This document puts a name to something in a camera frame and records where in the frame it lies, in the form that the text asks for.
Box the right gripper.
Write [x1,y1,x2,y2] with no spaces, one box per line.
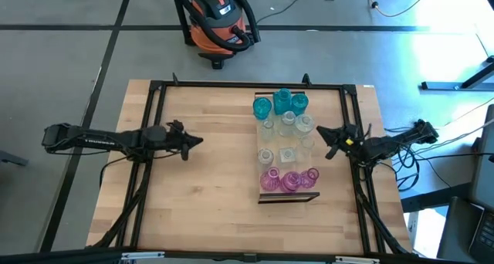
[316,124,364,161]

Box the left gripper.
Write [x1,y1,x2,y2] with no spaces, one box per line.
[165,120,205,162]

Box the clear flared glass vase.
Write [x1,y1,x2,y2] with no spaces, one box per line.
[299,135,316,157]

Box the clear swirl glass vase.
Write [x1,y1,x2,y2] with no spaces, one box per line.
[293,113,316,137]

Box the teal round glass vase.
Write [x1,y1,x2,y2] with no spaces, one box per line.
[290,93,310,117]

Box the round pink swirl vase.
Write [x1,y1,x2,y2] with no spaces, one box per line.
[300,167,320,189]

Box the clear diamond-cut wide vase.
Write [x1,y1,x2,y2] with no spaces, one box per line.
[278,147,298,165]

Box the teal square glass vase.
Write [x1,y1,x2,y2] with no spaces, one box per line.
[272,88,293,116]

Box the tall pink glass vase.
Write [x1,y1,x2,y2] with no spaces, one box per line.
[280,171,304,195]

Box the clear ribbed glass vase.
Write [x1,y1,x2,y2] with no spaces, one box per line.
[259,119,277,141]

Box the clear diamond-pattern jar vase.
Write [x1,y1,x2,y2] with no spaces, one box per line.
[257,147,276,172]

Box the small teal bottle vase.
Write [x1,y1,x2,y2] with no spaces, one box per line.
[252,96,272,121]

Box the pink flared-mouth glass vase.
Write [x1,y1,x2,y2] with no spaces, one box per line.
[259,166,282,193]

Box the clear narrow-neck glass vase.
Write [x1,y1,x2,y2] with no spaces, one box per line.
[278,110,297,137]

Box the orange shop vacuum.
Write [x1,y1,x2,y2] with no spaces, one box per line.
[180,0,262,70]

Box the silver aluminium extrusion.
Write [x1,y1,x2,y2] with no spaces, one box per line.
[334,256,381,264]
[121,251,166,262]

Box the grey desk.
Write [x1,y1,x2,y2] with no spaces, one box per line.
[435,103,494,264]

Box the black keyboard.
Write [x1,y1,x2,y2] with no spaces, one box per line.
[468,208,494,259]

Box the wooden shelf black frame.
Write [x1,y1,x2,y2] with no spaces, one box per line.
[253,90,321,205]

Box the black table frame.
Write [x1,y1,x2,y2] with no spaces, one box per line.
[86,73,412,264]

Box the black cable bundle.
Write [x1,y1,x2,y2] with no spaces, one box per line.
[384,97,494,192]

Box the yellow floor cable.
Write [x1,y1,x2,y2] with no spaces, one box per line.
[355,0,436,19]

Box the black floor cable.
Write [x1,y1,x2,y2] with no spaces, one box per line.
[255,0,337,25]

